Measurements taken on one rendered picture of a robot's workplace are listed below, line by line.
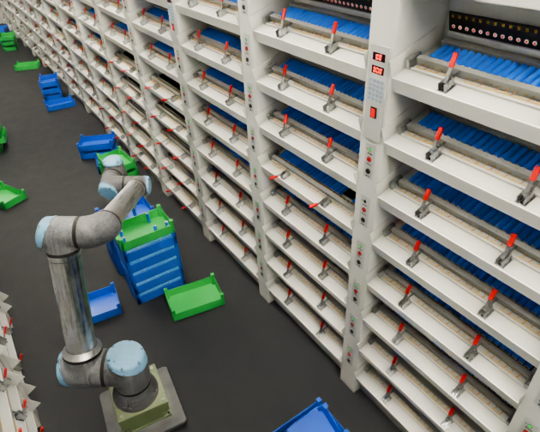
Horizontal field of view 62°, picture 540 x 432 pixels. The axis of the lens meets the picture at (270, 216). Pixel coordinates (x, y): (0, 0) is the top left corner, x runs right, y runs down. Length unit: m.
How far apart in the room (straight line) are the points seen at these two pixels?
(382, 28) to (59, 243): 1.23
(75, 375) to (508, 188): 1.64
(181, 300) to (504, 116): 2.05
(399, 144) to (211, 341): 1.53
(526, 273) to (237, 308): 1.69
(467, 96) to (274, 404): 1.58
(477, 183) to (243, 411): 1.48
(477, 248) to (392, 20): 0.64
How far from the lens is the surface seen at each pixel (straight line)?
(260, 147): 2.02
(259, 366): 2.36
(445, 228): 1.40
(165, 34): 2.71
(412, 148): 1.37
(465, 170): 1.29
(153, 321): 2.65
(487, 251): 1.35
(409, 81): 1.30
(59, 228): 1.70
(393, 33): 1.30
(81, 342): 1.94
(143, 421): 2.18
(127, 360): 1.94
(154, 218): 2.69
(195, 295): 2.72
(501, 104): 1.19
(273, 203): 2.13
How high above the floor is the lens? 1.91
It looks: 36 degrees down
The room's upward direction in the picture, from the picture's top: 3 degrees counter-clockwise
